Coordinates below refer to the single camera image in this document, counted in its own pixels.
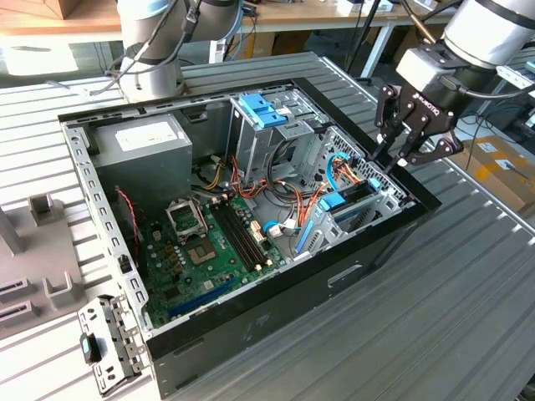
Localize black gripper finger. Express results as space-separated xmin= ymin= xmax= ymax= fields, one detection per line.
xmin=386 ymin=124 xmax=465 ymax=174
xmin=370 ymin=84 xmax=409 ymax=162

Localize multicolour power wire black plug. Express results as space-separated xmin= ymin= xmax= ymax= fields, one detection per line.
xmin=332 ymin=155 xmax=372 ymax=188

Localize hard disk blue carrier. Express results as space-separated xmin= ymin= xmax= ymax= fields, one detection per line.
xmin=294 ymin=178 xmax=382 ymax=256

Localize grey metal disk bay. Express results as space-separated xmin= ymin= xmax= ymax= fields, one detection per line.
xmin=292 ymin=179 xmax=417 ymax=262

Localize cardboard box white labels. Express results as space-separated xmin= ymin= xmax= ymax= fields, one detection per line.
xmin=455 ymin=133 xmax=535 ymax=218

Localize black stand pole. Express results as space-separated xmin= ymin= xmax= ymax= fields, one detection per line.
xmin=345 ymin=0 xmax=384 ymax=80

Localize black electronic box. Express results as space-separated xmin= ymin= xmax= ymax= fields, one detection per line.
xmin=497 ymin=102 xmax=535 ymax=133

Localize long wooden desk white legs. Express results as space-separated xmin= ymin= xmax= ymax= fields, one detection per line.
xmin=246 ymin=0 xmax=456 ymax=80

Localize blue plastic bay latch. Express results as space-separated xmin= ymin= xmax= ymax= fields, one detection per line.
xmin=238 ymin=93 xmax=289 ymax=129

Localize grey metal drive cage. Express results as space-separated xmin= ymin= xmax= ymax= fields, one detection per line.
xmin=227 ymin=89 xmax=331 ymax=189

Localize black RAM slot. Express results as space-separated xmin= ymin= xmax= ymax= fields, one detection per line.
xmin=210 ymin=198 xmax=262 ymax=272
xmin=221 ymin=194 xmax=275 ymax=268

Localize black open PC case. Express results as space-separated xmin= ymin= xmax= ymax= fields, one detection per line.
xmin=57 ymin=77 xmax=443 ymax=400

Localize CPU socket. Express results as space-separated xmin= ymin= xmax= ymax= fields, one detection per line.
xmin=183 ymin=236 xmax=221 ymax=268

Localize metal socket cover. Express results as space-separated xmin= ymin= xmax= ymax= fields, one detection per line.
xmin=165 ymin=199 xmax=210 ymax=246

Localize grey power supply unit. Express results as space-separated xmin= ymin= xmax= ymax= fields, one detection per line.
xmin=89 ymin=114 xmax=194 ymax=218

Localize green motherboard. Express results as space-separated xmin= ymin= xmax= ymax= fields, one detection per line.
xmin=140 ymin=194 xmax=289 ymax=331

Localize blue expansion slot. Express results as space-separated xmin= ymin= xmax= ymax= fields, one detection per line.
xmin=166 ymin=277 xmax=237 ymax=321

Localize grey parts rack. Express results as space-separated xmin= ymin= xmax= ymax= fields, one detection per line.
xmin=0 ymin=192 xmax=91 ymax=342

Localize black latch teal sticker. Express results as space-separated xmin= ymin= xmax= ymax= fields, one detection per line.
xmin=79 ymin=333 xmax=104 ymax=364

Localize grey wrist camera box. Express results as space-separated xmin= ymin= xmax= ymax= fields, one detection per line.
xmin=395 ymin=46 xmax=455 ymax=92

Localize thick black camera cable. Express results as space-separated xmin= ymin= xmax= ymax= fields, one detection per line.
xmin=399 ymin=0 xmax=535 ymax=101

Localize blue data wire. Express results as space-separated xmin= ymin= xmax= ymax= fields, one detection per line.
xmin=324 ymin=152 xmax=349 ymax=197

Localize orange yellow wire bundle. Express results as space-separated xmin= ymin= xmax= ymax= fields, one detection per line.
xmin=190 ymin=154 xmax=331 ymax=222

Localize blue wire white connector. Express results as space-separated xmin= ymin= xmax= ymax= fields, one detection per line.
xmin=262 ymin=219 xmax=301 ymax=240

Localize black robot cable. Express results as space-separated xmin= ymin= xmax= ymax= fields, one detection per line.
xmin=89 ymin=0 xmax=206 ymax=98

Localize red twisted fan wire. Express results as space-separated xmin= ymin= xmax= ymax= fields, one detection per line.
xmin=115 ymin=186 xmax=142 ymax=264

